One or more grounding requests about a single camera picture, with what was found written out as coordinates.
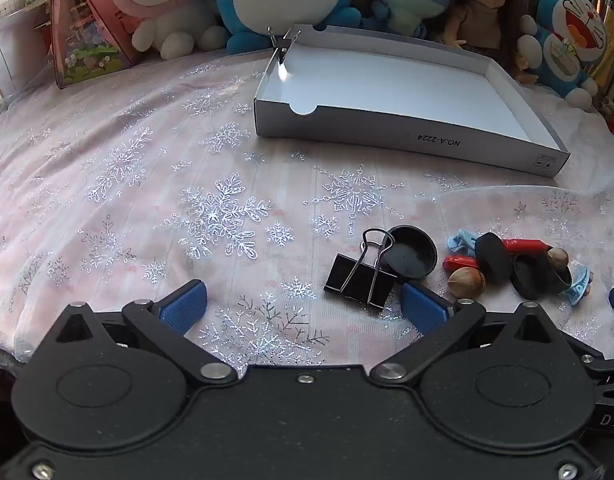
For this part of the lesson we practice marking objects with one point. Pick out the pink snowflake cloth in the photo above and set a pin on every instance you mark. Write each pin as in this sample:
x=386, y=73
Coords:
x=137, y=185

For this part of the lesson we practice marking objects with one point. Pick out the white cardboard box tray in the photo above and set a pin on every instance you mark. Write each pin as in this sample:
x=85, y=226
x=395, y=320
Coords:
x=387, y=90

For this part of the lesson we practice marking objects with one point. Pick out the pink triangular toy box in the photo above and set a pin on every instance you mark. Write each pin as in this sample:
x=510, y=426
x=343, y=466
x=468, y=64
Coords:
x=87, y=35

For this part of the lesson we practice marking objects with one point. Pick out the white plastic pipes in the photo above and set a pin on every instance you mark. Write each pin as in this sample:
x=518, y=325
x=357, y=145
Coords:
x=612, y=108

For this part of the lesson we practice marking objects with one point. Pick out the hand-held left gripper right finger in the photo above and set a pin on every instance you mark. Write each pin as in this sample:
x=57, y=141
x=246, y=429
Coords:
x=422, y=308

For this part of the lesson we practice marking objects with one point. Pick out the blue hair clip with bears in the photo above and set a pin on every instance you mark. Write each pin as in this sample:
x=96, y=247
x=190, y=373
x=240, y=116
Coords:
x=581, y=286

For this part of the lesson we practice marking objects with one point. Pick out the brown-haired doll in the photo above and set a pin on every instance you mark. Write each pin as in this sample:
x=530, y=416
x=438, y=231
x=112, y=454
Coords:
x=479, y=20

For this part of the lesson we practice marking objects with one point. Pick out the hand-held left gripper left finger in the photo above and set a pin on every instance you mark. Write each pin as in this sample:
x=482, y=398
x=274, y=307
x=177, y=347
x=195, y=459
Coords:
x=184, y=306

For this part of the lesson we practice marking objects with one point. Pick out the red plastic peg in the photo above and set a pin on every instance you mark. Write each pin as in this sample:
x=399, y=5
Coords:
x=524, y=246
x=459, y=262

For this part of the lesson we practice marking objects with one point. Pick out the light blue hair clip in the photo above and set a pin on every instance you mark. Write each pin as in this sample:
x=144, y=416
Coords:
x=462, y=242

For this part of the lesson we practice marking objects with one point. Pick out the small silver binder clip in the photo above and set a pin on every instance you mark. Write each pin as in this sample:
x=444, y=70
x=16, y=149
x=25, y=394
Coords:
x=283, y=46

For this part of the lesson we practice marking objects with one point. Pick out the pink rabbit plush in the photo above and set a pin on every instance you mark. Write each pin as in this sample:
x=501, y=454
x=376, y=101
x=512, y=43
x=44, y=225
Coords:
x=167, y=10

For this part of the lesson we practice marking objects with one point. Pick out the large black binder clip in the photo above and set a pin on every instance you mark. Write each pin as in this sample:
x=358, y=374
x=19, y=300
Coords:
x=352, y=280

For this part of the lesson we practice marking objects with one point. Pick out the brown nut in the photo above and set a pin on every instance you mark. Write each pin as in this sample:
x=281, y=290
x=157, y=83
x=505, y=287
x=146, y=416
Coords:
x=466, y=283
x=557, y=259

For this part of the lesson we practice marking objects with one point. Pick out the blue robot cat plush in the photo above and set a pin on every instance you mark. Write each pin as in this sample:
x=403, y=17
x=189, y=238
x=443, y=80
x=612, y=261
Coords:
x=567, y=67

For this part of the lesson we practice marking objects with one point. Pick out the row of books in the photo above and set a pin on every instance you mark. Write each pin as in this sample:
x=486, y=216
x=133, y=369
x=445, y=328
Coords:
x=612, y=20

